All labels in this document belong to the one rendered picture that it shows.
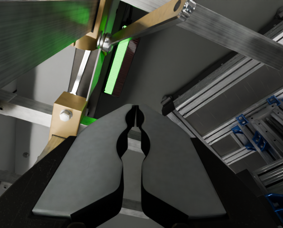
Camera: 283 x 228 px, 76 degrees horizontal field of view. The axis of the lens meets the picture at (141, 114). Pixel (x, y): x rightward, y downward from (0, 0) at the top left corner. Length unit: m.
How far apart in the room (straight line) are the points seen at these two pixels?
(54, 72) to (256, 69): 0.91
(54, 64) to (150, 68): 0.72
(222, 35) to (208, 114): 0.89
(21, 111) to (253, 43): 0.39
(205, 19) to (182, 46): 0.90
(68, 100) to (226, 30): 0.28
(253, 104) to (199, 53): 0.43
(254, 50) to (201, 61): 0.92
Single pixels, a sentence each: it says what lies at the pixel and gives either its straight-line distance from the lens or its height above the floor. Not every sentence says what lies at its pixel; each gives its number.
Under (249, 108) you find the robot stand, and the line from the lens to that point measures 1.20.
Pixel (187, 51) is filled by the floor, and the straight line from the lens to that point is 1.18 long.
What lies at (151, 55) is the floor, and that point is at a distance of 1.15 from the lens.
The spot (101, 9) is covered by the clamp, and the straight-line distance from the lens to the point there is 0.25.
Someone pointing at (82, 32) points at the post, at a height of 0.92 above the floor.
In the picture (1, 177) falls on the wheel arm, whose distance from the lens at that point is 0.60.
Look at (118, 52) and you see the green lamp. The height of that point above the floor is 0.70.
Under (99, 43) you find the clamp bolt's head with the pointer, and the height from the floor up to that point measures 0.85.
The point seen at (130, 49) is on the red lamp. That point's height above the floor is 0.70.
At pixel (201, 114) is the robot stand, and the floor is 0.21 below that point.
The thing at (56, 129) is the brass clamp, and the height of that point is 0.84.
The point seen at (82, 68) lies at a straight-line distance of 0.45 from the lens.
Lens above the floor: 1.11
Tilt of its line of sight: 58 degrees down
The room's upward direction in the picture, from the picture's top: 180 degrees clockwise
